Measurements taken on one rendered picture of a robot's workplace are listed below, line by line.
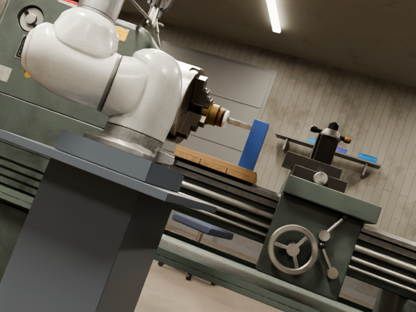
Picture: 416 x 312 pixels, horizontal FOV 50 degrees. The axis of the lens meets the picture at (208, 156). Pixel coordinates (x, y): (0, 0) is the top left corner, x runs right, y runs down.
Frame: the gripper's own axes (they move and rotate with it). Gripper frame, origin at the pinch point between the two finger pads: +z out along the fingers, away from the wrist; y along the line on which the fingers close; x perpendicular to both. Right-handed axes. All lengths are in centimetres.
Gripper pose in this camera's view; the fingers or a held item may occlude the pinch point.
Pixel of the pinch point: (153, 17)
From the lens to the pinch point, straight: 184.2
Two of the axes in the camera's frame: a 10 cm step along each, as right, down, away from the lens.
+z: -3.4, 9.4, -0.8
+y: 9.3, 3.3, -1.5
